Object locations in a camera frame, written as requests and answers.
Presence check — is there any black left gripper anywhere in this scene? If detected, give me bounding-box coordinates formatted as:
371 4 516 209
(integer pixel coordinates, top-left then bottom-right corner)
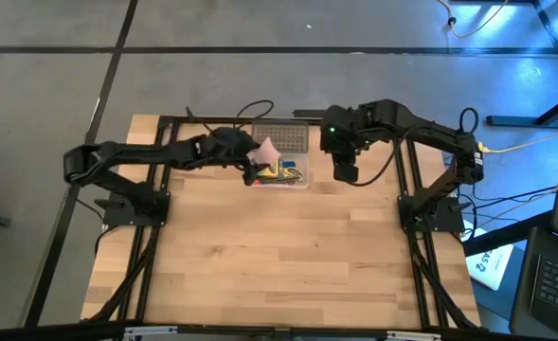
202 126 261 188

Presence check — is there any dark pen with orange cap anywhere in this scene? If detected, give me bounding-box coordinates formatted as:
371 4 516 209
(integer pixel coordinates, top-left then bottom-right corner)
254 174 305 188

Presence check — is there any yellow green crayon box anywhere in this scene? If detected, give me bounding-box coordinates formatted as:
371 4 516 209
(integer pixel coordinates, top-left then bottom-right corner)
258 159 285 180

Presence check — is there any pink notepad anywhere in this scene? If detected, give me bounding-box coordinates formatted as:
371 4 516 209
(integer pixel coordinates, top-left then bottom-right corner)
245 136 282 166

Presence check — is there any pale dotted board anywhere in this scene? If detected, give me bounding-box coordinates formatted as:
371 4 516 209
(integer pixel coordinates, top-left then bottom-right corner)
253 122 310 154

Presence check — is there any clear plastic bin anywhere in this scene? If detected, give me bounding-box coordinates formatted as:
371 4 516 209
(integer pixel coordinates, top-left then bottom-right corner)
251 119 312 190

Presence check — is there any black metal stand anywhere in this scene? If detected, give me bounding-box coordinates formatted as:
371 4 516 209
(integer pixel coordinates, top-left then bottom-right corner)
485 0 558 129

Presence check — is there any black diagonal desk leg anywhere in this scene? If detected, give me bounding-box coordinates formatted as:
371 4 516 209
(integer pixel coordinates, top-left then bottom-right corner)
462 210 554 257

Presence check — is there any white box with blue print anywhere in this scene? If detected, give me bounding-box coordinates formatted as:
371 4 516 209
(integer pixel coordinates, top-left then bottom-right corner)
464 221 515 292

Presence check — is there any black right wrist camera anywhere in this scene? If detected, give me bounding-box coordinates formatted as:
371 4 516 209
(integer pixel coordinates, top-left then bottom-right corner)
333 163 360 185

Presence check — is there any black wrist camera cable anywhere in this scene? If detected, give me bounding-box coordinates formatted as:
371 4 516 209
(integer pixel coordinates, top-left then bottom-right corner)
351 123 434 188

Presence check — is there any black aluminium table frame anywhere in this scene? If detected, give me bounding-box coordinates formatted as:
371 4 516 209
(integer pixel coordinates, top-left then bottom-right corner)
81 115 481 332

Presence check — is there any black curved cable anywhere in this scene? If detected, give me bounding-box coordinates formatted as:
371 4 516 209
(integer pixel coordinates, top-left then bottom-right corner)
232 99 276 130

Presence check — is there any black looped cable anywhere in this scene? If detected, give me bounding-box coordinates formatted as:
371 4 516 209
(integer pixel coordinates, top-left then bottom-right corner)
458 106 480 135

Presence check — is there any yellow network cable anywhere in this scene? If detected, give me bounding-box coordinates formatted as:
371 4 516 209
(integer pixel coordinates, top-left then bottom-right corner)
476 130 558 155

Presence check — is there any yellow cable with plug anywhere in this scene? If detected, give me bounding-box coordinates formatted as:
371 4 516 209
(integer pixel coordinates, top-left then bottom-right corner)
438 0 511 40

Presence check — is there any silver metal bracket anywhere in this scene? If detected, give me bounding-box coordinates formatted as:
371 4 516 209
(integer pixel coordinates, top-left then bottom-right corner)
123 325 179 340
386 330 443 341

